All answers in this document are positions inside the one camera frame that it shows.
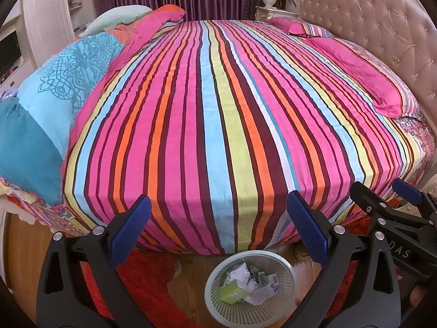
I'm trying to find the beige tufted headboard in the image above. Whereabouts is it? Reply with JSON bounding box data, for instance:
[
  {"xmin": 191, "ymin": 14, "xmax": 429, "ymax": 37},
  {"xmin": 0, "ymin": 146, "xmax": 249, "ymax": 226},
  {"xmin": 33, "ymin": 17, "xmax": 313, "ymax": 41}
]
[{"xmin": 299, "ymin": 0, "xmax": 437, "ymax": 185}]

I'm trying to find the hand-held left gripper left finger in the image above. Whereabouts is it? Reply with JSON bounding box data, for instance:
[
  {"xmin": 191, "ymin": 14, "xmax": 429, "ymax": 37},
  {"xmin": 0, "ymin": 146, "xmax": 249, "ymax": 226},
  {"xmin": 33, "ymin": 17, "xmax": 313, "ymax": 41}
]
[{"xmin": 36, "ymin": 194, "xmax": 161, "ymax": 328}]

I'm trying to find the white mesh wastebasket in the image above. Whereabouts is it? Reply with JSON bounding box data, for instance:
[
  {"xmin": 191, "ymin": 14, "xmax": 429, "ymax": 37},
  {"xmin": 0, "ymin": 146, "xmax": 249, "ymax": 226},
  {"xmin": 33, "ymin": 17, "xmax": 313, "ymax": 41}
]
[{"xmin": 205, "ymin": 250, "xmax": 297, "ymax": 328}]

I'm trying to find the mint green pillow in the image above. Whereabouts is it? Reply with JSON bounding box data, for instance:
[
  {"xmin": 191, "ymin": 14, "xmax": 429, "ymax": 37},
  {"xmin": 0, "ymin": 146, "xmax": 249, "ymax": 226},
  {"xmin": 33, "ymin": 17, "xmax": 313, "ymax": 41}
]
[{"xmin": 82, "ymin": 5, "xmax": 152, "ymax": 38}]

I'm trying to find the white paper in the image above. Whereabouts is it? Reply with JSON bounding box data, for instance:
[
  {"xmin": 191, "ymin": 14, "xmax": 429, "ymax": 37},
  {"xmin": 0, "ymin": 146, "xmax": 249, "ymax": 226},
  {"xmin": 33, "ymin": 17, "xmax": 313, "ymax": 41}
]
[{"xmin": 225, "ymin": 263, "xmax": 255, "ymax": 284}]

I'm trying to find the large pink pillow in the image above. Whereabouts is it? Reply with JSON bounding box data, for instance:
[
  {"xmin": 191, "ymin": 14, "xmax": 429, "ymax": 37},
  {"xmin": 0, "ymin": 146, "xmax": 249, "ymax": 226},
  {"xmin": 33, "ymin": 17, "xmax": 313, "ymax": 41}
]
[{"xmin": 302, "ymin": 37, "xmax": 422, "ymax": 118}]

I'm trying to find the black television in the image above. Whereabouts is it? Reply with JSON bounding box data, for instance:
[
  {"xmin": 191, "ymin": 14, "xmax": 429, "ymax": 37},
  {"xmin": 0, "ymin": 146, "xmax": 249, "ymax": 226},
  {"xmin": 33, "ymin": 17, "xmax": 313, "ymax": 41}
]
[{"xmin": 0, "ymin": 29, "xmax": 23, "ymax": 79}]

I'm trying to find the white blue printed box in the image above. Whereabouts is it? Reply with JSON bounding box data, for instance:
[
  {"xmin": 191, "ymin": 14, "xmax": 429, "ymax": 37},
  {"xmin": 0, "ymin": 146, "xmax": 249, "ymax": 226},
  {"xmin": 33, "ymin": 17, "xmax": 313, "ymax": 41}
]
[{"xmin": 263, "ymin": 273, "xmax": 280, "ymax": 291}]

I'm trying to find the striped bed sheet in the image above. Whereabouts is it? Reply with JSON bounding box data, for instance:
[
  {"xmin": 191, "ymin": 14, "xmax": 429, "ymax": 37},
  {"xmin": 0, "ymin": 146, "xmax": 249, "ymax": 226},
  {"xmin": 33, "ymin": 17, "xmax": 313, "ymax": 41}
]
[{"xmin": 63, "ymin": 20, "xmax": 427, "ymax": 255}]

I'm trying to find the blue patterned quilt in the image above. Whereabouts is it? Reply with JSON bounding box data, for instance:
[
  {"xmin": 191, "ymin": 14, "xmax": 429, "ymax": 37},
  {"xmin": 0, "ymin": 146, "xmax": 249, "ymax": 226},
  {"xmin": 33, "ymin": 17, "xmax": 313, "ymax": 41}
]
[{"xmin": 0, "ymin": 32, "xmax": 127, "ymax": 206}]

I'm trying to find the cream nightstand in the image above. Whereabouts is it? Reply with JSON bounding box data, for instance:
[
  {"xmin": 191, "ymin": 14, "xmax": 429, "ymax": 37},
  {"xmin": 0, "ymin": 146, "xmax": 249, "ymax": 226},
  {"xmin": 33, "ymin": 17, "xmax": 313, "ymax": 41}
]
[{"xmin": 255, "ymin": 6, "xmax": 301, "ymax": 21}]

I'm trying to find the pink quilt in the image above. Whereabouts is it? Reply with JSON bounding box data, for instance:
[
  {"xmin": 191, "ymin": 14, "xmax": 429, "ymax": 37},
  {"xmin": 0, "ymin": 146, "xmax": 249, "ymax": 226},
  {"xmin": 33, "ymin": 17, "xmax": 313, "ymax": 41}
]
[{"xmin": 70, "ymin": 4, "xmax": 188, "ymax": 134}]

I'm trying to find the lime green box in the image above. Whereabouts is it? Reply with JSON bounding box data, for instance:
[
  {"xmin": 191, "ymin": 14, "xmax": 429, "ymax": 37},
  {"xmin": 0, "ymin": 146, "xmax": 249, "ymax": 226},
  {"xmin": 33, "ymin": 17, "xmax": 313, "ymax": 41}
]
[{"xmin": 218, "ymin": 279, "xmax": 255, "ymax": 304}]

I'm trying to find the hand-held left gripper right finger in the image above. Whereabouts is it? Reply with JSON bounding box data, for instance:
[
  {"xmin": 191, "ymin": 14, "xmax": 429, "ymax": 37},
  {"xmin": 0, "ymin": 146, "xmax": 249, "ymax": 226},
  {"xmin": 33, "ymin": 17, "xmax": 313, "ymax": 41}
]
[{"xmin": 286, "ymin": 191, "xmax": 401, "ymax": 328}]

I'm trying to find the small pink pillow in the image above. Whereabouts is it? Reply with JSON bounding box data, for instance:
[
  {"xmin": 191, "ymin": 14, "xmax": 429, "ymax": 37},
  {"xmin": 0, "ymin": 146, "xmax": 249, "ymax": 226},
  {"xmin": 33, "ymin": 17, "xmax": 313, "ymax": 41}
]
[{"xmin": 268, "ymin": 17, "xmax": 333, "ymax": 38}]

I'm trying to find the white shelf unit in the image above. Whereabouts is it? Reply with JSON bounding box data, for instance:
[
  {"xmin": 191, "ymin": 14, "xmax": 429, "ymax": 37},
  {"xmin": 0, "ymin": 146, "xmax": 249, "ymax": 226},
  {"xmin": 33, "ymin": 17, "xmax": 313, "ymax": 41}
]
[{"xmin": 0, "ymin": 0, "xmax": 93, "ymax": 86}]

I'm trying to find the person's right hand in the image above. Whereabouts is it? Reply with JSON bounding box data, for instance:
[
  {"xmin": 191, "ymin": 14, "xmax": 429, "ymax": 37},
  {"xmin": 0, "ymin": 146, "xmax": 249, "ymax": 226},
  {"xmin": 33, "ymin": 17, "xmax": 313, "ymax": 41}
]
[{"xmin": 408, "ymin": 282, "xmax": 436, "ymax": 315}]

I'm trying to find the white plastic packet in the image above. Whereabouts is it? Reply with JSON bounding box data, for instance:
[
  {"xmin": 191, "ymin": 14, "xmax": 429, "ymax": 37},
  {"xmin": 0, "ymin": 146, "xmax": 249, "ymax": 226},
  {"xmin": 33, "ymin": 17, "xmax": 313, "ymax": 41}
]
[{"xmin": 244, "ymin": 282, "xmax": 274, "ymax": 305}]

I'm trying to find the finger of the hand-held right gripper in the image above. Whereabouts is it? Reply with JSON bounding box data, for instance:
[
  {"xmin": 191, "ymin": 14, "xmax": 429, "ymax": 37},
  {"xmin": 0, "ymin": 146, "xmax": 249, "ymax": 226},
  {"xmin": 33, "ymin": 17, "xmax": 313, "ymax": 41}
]
[
  {"xmin": 350, "ymin": 180, "xmax": 437, "ymax": 243},
  {"xmin": 392, "ymin": 178, "xmax": 437, "ymax": 226}
]

